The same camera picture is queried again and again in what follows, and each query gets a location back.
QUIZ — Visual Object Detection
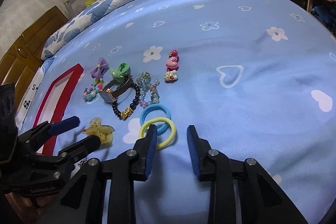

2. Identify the yellow hair tie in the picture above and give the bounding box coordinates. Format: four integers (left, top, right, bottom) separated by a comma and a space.
138, 117, 177, 150

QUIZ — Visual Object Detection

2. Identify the colourful bead bracelet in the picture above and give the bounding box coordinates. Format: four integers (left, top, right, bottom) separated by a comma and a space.
83, 78, 104, 102

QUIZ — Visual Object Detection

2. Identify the purple bow hair clip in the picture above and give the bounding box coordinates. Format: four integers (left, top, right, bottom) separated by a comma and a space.
90, 57, 109, 80

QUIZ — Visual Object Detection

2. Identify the green hair clip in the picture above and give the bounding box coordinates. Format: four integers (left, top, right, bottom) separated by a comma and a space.
109, 63, 130, 83

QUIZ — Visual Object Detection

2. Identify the pink flamingo hair clip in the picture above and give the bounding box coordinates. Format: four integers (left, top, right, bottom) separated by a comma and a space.
164, 50, 179, 83

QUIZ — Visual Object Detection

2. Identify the red jewelry tray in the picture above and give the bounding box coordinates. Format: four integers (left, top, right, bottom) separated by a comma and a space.
32, 63, 84, 156

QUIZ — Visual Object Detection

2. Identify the white pillow with football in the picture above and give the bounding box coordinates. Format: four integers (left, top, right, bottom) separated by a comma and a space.
15, 67, 45, 130

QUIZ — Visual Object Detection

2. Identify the wooden headboard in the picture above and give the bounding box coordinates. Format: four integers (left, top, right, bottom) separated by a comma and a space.
1, 6, 67, 107

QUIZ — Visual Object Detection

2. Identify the light blue floral bedsheet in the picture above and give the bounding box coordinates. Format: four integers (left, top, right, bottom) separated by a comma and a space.
18, 0, 336, 224

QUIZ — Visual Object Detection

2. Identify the blue hair tie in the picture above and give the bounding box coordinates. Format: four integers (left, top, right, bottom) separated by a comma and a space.
139, 103, 172, 135

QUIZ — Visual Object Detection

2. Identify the black bead bracelet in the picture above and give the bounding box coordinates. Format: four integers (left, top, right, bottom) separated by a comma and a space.
112, 82, 142, 121

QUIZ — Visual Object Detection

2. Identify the clear blue bead bracelet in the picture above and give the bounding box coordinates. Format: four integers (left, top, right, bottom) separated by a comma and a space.
136, 71, 161, 109

